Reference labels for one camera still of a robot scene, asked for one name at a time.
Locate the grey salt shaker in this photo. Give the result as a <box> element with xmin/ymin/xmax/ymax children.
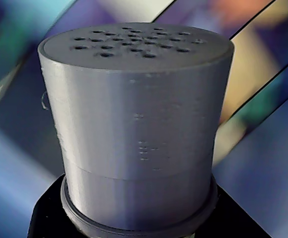
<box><xmin>37</xmin><ymin>22</ymin><xmax>235</xmax><ymax>238</ymax></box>

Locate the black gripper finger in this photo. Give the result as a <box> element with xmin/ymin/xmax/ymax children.
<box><xmin>193</xmin><ymin>185</ymin><xmax>266</xmax><ymax>238</ymax></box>
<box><xmin>28</xmin><ymin>177</ymin><xmax>90</xmax><ymax>238</ymax></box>

